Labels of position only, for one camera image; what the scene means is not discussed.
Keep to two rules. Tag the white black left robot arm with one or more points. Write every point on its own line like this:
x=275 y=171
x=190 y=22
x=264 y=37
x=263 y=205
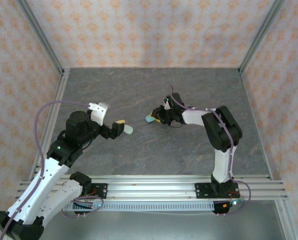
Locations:
x=46 y=175

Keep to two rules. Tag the grey metal sheet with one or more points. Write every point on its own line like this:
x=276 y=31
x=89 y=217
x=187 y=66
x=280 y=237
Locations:
x=151 y=225

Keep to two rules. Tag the aluminium corner post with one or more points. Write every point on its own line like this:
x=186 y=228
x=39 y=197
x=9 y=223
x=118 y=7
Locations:
x=259 y=37
x=42 y=37

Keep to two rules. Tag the black connector board with lights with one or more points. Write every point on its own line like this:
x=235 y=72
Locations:
x=85 y=206
x=221 y=206

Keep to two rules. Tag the blue earbud charging case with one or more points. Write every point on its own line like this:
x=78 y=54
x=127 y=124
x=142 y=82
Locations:
x=149 y=119

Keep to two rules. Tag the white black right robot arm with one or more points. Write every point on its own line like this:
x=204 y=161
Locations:
x=223 y=165

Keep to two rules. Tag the pale mint earbud charging case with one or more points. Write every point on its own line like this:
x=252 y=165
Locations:
x=129 y=130

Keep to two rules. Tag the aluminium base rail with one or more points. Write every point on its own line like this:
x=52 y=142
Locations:
x=151 y=187

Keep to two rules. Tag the aluminium side rail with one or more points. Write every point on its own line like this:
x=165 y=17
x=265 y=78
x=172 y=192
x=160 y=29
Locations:
x=54 y=100
x=287 y=220

